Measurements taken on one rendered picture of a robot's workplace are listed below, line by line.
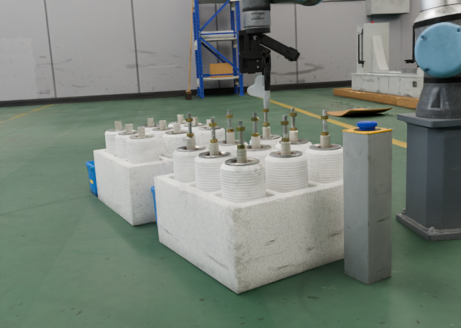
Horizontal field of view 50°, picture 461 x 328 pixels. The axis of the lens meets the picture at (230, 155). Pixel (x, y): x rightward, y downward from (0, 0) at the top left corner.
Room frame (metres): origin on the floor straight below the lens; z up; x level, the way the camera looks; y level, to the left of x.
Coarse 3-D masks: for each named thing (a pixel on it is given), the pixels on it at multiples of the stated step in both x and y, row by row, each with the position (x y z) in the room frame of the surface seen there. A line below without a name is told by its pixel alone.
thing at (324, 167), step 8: (312, 152) 1.14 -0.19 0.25; (320, 152) 1.13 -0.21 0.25; (328, 152) 1.12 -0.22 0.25; (336, 152) 1.12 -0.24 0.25; (312, 160) 1.14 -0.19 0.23; (320, 160) 1.12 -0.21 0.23; (328, 160) 1.12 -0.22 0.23; (336, 160) 1.12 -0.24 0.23; (312, 168) 1.14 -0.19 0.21; (320, 168) 1.12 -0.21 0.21; (328, 168) 1.12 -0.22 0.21; (336, 168) 1.12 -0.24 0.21; (312, 176) 1.14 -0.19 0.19; (320, 176) 1.12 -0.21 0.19; (328, 176) 1.12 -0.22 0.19; (336, 176) 1.12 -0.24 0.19
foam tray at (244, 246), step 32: (160, 192) 1.24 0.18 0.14; (192, 192) 1.09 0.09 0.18; (288, 192) 1.04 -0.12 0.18; (320, 192) 1.06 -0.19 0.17; (160, 224) 1.25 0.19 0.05; (192, 224) 1.09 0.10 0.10; (224, 224) 0.97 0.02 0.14; (256, 224) 0.97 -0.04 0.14; (288, 224) 1.01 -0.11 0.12; (320, 224) 1.06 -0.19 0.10; (192, 256) 1.10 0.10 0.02; (224, 256) 0.97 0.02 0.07; (256, 256) 0.96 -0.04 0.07; (288, 256) 1.01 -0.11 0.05; (320, 256) 1.05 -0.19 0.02
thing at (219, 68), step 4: (212, 64) 7.09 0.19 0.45; (216, 64) 7.10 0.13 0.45; (220, 64) 7.11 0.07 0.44; (224, 64) 7.12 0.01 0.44; (228, 64) 7.13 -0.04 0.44; (212, 68) 7.09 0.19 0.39; (216, 68) 7.10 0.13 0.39; (220, 68) 7.11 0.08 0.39; (224, 68) 7.11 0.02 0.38; (228, 68) 7.13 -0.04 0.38; (232, 68) 7.14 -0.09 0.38; (212, 72) 7.09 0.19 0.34; (216, 72) 7.10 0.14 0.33; (220, 72) 7.11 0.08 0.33; (224, 72) 7.11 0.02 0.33; (228, 72) 7.12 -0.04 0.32; (232, 72) 7.13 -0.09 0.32; (212, 76) 7.09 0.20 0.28; (216, 76) 7.10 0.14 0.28; (220, 76) 7.11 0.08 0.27; (224, 76) 7.12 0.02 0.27; (228, 76) 7.13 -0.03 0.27; (232, 76) 7.13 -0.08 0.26
